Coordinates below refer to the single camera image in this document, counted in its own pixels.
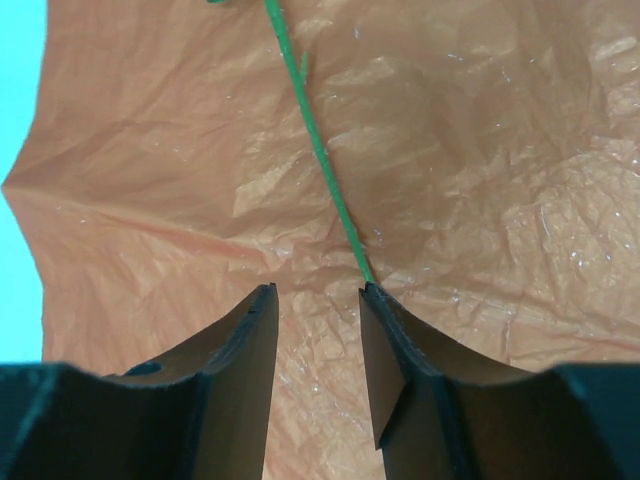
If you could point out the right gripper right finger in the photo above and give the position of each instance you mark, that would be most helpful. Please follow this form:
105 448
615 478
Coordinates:
441 410

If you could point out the pink artificial flower bouquet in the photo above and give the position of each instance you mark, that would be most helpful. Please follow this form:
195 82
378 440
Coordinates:
297 70

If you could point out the orange wrapping paper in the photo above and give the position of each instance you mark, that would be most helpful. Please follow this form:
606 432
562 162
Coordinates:
488 153

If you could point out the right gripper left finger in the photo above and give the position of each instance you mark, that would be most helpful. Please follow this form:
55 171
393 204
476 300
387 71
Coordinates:
198 411

